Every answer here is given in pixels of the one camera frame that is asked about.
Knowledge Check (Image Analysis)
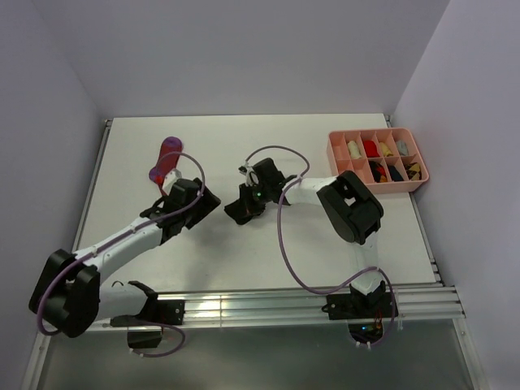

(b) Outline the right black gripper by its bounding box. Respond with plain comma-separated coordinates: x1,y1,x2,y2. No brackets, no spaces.
235,183,271,220

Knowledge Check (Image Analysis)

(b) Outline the pale yellow sock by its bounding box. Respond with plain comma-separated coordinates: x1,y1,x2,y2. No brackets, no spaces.
347,141,362,159

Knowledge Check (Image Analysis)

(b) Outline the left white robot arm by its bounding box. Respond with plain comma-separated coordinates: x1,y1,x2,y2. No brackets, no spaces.
28,178,221,338

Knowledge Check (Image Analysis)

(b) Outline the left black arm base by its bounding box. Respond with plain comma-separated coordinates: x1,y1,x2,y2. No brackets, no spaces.
110,300,187,358

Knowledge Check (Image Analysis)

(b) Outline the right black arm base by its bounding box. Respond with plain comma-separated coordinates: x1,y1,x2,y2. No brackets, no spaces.
321,281,399,346

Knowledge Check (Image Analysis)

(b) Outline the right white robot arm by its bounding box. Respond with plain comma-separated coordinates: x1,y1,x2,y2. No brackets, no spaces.
224,158,389,317

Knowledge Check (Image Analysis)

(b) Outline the maroon purple orange sock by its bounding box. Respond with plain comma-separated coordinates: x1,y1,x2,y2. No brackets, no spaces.
148,136,184,195

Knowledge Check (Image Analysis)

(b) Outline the red rolled sock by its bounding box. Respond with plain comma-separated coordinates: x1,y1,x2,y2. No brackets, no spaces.
362,140,379,158

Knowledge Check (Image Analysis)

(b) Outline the black orange rolled sock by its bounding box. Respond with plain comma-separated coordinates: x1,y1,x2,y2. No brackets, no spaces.
369,160,388,183

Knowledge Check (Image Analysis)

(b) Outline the pink divided organizer box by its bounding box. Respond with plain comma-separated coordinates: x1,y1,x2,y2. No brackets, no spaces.
327,128,430,194

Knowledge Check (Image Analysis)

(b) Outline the yellow rolled sock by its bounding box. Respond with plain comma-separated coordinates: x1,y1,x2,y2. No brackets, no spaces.
379,142,394,157

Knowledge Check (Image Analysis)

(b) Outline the navy rolled sock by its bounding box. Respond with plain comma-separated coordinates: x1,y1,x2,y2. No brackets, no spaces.
388,165,405,182

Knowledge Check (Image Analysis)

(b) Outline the grey rolled sock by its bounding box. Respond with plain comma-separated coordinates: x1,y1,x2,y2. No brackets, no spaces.
396,140,409,156

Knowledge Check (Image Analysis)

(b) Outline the argyle rolled sock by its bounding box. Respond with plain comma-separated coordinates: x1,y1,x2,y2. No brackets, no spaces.
405,162,423,181

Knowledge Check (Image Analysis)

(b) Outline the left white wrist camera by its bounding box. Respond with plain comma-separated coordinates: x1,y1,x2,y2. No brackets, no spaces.
156,169,182,193

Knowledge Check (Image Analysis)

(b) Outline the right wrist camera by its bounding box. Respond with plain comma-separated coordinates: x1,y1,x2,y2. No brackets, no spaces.
238,162,258,184

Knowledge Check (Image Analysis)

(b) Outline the aluminium frame rail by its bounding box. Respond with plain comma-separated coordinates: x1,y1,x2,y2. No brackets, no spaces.
37,284,466,332

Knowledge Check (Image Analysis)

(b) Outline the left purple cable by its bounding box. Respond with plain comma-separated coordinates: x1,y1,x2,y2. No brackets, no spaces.
35,152,206,358

